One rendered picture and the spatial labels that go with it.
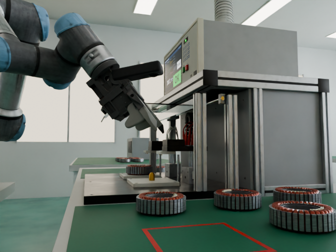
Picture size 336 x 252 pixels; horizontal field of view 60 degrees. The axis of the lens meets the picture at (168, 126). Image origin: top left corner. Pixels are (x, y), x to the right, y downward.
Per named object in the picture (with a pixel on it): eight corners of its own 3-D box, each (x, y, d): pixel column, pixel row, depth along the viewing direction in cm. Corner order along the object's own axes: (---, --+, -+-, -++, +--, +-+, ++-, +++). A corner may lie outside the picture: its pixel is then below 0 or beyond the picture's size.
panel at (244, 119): (250, 189, 85) (248, 88, 87) (180, 171, 149) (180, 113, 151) (253, 189, 86) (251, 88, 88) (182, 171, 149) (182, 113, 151)
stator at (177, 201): (131, 216, 60) (131, 198, 61) (141, 205, 72) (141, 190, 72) (184, 217, 59) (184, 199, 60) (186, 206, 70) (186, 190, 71)
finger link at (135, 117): (138, 145, 60) (122, 118, 66) (161, 127, 59) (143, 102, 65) (130, 137, 57) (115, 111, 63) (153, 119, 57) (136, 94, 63)
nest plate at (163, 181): (133, 187, 89) (133, 183, 90) (126, 182, 104) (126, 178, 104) (179, 185, 93) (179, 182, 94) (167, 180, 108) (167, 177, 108)
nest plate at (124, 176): (123, 179, 113) (123, 176, 113) (119, 175, 127) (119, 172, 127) (161, 178, 117) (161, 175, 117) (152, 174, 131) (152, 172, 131)
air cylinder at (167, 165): (169, 177, 121) (169, 163, 122) (164, 175, 129) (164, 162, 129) (180, 176, 123) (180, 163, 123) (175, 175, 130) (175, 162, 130)
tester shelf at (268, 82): (203, 85, 83) (203, 69, 83) (151, 112, 148) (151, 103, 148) (329, 92, 94) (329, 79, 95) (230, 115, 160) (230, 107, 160)
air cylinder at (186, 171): (188, 184, 98) (188, 167, 99) (181, 181, 105) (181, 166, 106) (202, 183, 100) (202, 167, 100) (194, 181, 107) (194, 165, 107)
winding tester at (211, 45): (198, 78, 94) (197, 17, 96) (163, 99, 136) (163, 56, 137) (299, 85, 105) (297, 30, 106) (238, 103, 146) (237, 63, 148)
